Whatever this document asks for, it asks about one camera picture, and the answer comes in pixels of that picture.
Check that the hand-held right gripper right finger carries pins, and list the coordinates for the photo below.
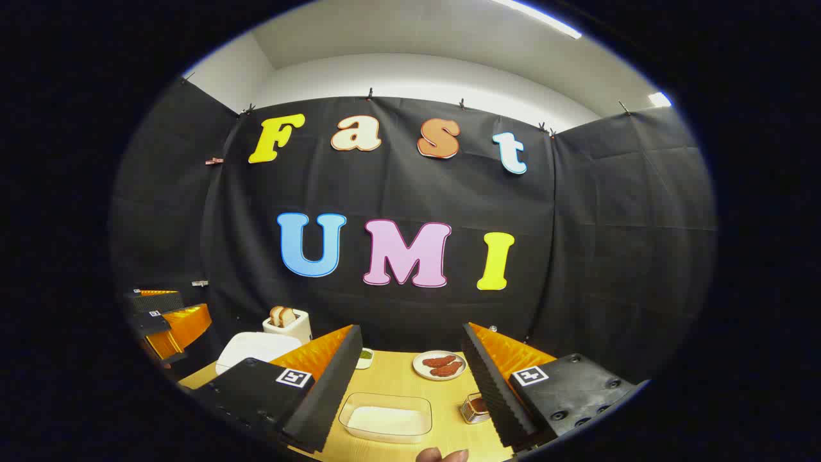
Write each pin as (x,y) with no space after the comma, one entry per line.
(494,398)

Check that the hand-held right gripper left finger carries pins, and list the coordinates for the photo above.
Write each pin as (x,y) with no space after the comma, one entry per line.
(333,391)

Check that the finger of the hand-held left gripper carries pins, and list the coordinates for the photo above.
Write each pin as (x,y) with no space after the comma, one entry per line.
(157,301)
(183,327)

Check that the clear plastic rice container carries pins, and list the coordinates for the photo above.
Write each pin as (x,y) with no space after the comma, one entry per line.
(385,398)

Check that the white rice heap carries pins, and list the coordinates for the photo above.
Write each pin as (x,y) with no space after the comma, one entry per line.
(385,422)

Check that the white rice cooker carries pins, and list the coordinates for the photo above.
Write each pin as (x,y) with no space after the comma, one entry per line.
(256,346)

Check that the white divided bean dish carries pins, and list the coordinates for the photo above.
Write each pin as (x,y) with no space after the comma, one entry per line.
(365,356)

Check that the red meat slice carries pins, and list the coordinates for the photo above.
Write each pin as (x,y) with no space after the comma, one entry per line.
(448,369)
(439,361)

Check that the white toaster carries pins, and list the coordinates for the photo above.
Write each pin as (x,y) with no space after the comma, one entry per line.
(292,332)

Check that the white round plate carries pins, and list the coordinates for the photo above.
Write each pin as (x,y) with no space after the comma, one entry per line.
(420,371)

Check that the toasted bread slice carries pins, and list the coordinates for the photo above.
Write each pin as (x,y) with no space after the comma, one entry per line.
(288,316)
(276,316)

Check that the black backdrop cloth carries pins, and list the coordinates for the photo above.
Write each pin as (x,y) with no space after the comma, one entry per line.
(577,256)

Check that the small ceiling light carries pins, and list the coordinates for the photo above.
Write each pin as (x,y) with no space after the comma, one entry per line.
(659,99)

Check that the long ceiling light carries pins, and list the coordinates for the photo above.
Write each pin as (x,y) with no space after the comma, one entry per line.
(539,18)

